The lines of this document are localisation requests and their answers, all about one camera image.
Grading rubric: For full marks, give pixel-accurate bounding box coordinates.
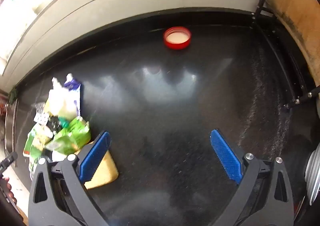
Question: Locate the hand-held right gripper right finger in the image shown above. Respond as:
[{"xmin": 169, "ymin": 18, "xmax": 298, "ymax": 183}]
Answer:
[{"xmin": 210, "ymin": 129, "xmax": 295, "ymax": 226}]

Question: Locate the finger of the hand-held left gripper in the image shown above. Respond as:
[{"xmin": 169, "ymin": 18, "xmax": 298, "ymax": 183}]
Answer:
[{"xmin": 0, "ymin": 151, "xmax": 18, "ymax": 174}]

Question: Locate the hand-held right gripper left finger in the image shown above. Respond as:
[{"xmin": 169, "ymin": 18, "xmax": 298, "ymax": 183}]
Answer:
[{"xmin": 28, "ymin": 130, "xmax": 118, "ymax": 226}]

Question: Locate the red jar lid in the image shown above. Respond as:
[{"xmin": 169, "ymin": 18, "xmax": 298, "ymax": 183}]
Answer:
[{"xmin": 163, "ymin": 26, "xmax": 192, "ymax": 50}]

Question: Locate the person's left hand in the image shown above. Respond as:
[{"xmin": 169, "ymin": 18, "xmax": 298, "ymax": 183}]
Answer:
[{"xmin": 0, "ymin": 177, "xmax": 17, "ymax": 206}]

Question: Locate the yellow sponge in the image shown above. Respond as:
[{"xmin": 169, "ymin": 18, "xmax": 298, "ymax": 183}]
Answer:
[{"xmin": 84, "ymin": 141, "xmax": 119, "ymax": 190}]

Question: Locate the stainless steel sink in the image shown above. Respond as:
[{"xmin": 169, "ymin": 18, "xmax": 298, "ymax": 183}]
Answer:
[{"xmin": 4, "ymin": 98, "xmax": 19, "ymax": 166}]

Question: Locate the green snack packet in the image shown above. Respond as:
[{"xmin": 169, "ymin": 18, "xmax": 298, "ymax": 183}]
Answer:
[{"xmin": 45, "ymin": 116, "xmax": 92, "ymax": 155}]

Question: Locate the green and white food packet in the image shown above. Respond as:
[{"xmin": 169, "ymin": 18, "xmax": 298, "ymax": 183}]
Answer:
[{"xmin": 23, "ymin": 123, "xmax": 54, "ymax": 162}]

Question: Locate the black and white wrapper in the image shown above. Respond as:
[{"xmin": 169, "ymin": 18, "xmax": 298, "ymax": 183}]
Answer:
[{"xmin": 34, "ymin": 112, "xmax": 63, "ymax": 132}]

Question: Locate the green cloth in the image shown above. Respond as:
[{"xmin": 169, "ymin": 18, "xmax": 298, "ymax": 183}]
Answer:
[{"xmin": 8, "ymin": 88, "xmax": 18, "ymax": 104}]

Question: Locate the white and blue plastic pouch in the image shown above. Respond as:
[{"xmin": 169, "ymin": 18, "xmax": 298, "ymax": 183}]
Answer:
[{"xmin": 49, "ymin": 73, "xmax": 83, "ymax": 120}]

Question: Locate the ribbed metal disc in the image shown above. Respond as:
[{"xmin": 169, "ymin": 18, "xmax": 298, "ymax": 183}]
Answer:
[{"xmin": 304, "ymin": 149, "xmax": 320, "ymax": 206}]

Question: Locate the black metal rack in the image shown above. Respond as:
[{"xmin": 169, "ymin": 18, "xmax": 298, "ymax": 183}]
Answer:
[{"xmin": 251, "ymin": 0, "xmax": 320, "ymax": 112}]

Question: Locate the wooden board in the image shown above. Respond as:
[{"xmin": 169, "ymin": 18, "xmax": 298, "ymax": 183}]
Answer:
[{"xmin": 265, "ymin": 0, "xmax": 320, "ymax": 84}]

